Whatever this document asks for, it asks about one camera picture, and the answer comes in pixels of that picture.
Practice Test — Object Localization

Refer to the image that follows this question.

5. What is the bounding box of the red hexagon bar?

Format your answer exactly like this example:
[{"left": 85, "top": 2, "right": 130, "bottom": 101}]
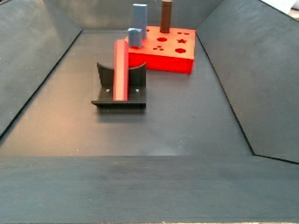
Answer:
[{"left": 114, "top": 39, "right": 129, "bottom": 101}]

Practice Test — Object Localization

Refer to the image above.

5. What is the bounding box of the black curved holder stand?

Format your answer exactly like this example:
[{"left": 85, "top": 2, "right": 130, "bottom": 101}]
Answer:
[{"left": 91, "top": 64, "right": 146, "bottom": 109}]

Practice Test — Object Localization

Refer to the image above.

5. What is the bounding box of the red shape-sorter block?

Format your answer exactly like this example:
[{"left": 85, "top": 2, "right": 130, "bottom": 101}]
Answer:
[{"left": 129, "top": 26, "right": 197, "bottom": 74}]

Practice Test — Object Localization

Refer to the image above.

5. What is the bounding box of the short blue arch peg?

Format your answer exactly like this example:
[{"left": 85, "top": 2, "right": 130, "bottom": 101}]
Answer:
[{"left": 127, "top": 28, "right": 143, "bottom": 48}]

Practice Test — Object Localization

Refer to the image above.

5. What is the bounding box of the tall blue rectangular peg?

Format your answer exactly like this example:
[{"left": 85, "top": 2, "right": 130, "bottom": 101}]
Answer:
[{"left": 134, "top": 3, "right": 147, "bottom": 39}]

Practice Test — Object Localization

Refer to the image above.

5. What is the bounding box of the dark brown cylinder peg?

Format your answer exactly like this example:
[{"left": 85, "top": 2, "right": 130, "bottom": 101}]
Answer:
[{"left": 161, "top": 0, "right": 174, "bottom": 33}]

